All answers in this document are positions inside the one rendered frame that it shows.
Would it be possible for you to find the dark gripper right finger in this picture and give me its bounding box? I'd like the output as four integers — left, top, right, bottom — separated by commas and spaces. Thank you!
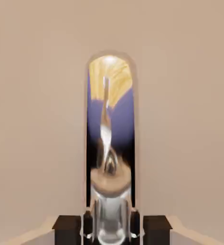
143, 214, 208, 245

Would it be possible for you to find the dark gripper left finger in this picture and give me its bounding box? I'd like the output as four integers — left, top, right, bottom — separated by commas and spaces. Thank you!
18, 214, 82, 245

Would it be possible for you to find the shiny curved metal handle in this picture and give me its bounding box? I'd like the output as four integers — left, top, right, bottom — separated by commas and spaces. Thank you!
80, 50, 146, 245

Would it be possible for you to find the beige cabinet door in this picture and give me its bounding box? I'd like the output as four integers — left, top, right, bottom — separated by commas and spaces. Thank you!
0, 0, 224, 245

